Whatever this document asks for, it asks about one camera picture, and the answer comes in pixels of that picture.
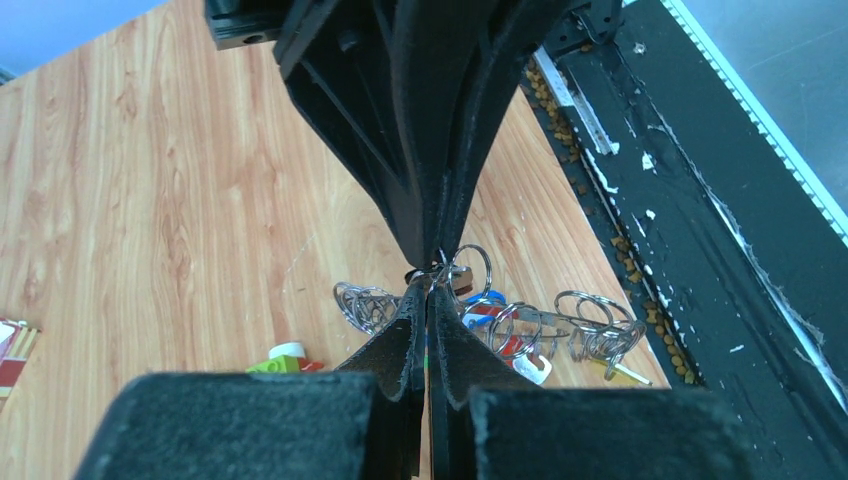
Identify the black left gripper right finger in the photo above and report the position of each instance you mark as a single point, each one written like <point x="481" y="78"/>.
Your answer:
<point x="489" y="422"/>

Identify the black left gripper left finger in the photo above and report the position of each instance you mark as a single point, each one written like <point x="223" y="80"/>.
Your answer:
<point x="361" y="420"/>

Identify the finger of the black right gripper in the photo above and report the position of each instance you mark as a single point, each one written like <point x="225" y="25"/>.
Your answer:
<point x="454" y="67"/>

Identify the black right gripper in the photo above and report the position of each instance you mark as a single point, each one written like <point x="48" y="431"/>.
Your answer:
<point x="336" y="61"/>

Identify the red key tag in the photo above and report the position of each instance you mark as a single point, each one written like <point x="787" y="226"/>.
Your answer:
<point x="522" y="357"/>

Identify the blue key tag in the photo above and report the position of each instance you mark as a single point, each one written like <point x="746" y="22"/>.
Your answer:
<point x="480" y="310"/>

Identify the key with black tag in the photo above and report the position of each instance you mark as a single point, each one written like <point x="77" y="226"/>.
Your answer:
<point x="461" y="279"/>

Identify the red toy brick car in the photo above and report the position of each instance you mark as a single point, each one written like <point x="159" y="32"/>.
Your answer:
<point x="287" y="358"/>

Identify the red patterned card box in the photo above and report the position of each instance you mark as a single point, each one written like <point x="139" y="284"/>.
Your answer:
<point x="18" y="339"/>

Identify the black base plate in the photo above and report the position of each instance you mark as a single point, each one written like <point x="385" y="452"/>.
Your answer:
<point x="726" y="252"/>

